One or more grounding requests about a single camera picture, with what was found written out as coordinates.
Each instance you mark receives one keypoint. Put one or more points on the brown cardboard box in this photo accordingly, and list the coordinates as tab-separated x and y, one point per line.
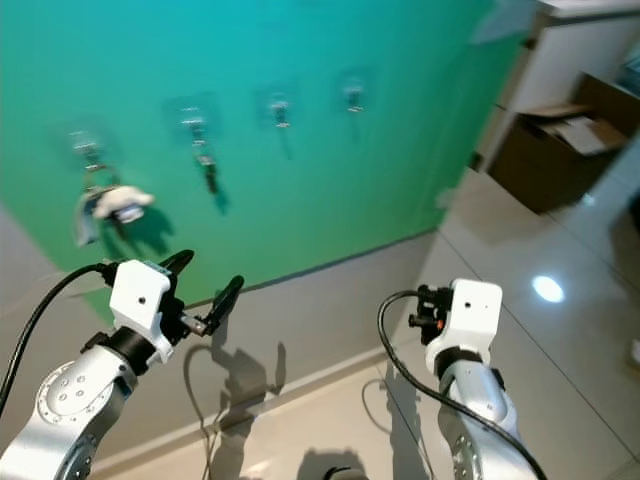
550	155

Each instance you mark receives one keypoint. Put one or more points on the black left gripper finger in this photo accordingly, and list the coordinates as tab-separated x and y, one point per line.
227	302
178	261

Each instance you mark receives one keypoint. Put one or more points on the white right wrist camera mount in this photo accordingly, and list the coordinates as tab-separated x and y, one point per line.
472	312

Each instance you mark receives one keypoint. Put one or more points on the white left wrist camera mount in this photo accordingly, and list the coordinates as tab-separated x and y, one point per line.
140	295

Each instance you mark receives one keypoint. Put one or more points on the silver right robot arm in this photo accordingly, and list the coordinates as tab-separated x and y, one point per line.
470	400

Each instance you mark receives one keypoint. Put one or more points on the white cabinet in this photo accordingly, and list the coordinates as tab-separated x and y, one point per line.
570	60

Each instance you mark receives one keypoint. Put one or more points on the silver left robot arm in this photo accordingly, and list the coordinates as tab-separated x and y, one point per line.
70	410

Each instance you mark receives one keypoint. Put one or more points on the green wall board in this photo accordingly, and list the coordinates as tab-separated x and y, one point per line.
360	200

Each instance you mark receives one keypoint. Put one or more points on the clear adhesive metal hook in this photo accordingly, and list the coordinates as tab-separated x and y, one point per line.
353	93
279	105
87	145
193	122

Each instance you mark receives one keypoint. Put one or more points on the keys with white plush charm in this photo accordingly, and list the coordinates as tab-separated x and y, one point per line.
125	202

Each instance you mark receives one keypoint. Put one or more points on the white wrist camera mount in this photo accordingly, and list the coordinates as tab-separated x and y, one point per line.
140	295
472	312

